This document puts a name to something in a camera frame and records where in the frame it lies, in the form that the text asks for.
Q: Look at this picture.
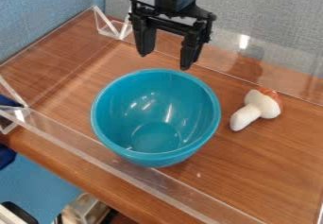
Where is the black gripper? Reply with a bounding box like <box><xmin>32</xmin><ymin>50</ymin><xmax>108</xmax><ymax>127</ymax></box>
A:
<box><xmin>128</xmin><ymin>0</ymin><xmax>216</xmax><ymax>71</ymax></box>

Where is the blue plastic bowl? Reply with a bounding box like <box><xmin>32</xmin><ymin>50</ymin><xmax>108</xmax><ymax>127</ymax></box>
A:
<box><xmin>90</xmin><ymin>69</ymin><xmax>220</xmax><ymax>167</ymax></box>

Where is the white toy mushroom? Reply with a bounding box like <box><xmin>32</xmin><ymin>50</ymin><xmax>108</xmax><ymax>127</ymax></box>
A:
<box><xmin>229</xmin><ymin>88</ymin><xmax>283</xmax><ymax>131</ymax></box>

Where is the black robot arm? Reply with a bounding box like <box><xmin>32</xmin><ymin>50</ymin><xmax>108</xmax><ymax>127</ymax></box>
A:
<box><xmin>128</xmin><ymin>0</ymin><xmax>217</xmax><ymax>70</ymax></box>

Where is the clear acrylic back barrier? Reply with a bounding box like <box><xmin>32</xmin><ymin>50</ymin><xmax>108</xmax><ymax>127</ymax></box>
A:
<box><xmin>125</xmin><ymin>23</ymin><xmax>323</xmax><ymax>106</ymax></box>

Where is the clear acrylic barrier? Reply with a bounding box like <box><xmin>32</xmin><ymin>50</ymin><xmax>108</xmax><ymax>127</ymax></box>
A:
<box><xmin>125</xmin><ymin>23</ymin><xmax>323</xmax><ymax>106</ymax></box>
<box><xmin>0</xmin><ymin>106</ymin><xmax>264</xmax><ymax>224</ymax></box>

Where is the clear acrylic front barrier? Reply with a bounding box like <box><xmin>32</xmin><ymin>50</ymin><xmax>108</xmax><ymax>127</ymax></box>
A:
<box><xmin>0</xmin><ymin>106</ymin><xmax>264</xmax><ymax>224</ymax></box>

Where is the dark blue object left edge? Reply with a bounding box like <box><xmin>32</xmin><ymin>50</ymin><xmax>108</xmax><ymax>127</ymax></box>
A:
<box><xmin>0</xmin><ymin>94</ymin><xmax>24</xmax><ymax>170</ymax></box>

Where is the black white object bottom left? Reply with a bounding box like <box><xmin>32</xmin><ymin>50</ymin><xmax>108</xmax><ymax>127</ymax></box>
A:
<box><xmin>0</xmin><ymin>201</ymin><xmax>38</xmax><ymax>224</ymax></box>

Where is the clear acrylic corner bracket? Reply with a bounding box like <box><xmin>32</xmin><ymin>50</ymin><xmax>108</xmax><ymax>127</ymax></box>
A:
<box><xmin>92</xmin><ymin>6</ymin><xmax>132</xmax><ymax>41</ymax></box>

